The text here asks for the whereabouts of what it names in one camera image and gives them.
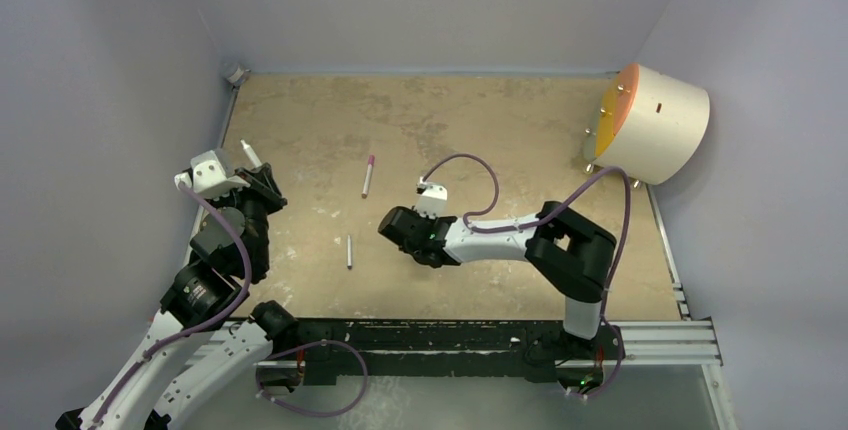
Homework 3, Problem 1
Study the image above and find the white pen brown tip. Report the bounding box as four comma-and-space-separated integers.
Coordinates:
361, 162, 374, 199

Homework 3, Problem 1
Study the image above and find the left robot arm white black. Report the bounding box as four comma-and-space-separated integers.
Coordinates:
55, 152, 298, 429

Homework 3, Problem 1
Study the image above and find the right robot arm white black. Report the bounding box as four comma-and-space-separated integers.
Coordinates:
378, 201, 617, 357

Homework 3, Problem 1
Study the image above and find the tape roll in corner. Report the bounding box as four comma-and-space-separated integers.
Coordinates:
221, 62, 250, 87

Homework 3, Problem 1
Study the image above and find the cream cylindrical drum toy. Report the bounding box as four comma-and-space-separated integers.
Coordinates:
582, 63, 710, 186

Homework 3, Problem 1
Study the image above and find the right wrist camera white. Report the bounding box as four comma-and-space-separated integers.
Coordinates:
412, 177, 448, 220

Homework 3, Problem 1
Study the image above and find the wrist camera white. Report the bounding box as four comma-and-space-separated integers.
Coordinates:
412, 177, 448, 220
174, 148, 248, 200

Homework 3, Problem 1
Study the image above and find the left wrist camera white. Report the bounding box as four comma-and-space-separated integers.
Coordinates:
174, 148, 248, 200

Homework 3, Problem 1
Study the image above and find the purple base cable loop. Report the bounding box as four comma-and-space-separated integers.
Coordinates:
254, 339, 370, 416

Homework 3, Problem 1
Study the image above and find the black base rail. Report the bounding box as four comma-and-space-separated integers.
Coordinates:
291, 317, 578, 385

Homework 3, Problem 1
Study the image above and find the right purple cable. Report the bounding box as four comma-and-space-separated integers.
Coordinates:
423, 153, 634, 402

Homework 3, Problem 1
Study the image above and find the aluminium frame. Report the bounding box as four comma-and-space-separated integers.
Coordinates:
119, 82, 740, 430

